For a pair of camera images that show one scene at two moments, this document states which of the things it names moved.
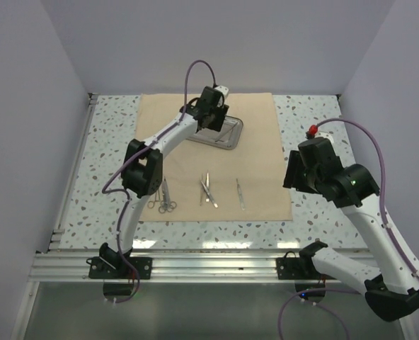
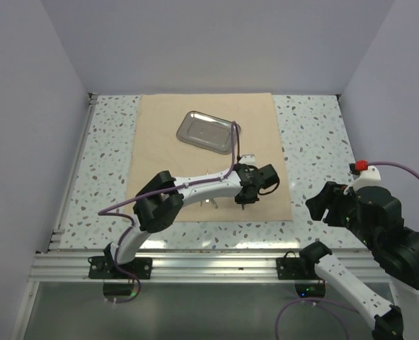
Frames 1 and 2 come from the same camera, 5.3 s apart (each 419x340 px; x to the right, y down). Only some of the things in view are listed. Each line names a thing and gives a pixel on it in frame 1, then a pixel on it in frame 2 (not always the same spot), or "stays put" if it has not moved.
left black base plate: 117,268 stays put
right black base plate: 289,267 stays put
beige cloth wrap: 248,182 stays put
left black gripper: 221,111 to 240,200
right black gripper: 293,174 to 331,194
